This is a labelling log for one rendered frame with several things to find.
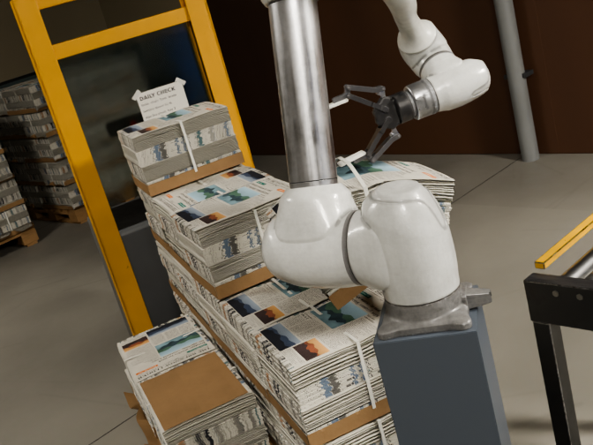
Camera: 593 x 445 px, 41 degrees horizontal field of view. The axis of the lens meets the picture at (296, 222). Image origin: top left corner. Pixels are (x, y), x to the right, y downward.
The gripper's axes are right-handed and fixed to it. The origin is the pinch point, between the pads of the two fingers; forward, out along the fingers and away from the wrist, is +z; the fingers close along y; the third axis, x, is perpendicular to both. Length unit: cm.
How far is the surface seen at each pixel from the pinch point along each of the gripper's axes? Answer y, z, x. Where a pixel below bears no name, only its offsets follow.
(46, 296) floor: 111, 164, 359
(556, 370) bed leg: 79, -34, -10
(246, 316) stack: 44, 37, 22
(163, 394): 64, 69, 38
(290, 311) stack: 45, 25, 16
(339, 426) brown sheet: 65, 25, -16
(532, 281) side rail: 53, -35, -9
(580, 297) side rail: 56, -41, -20
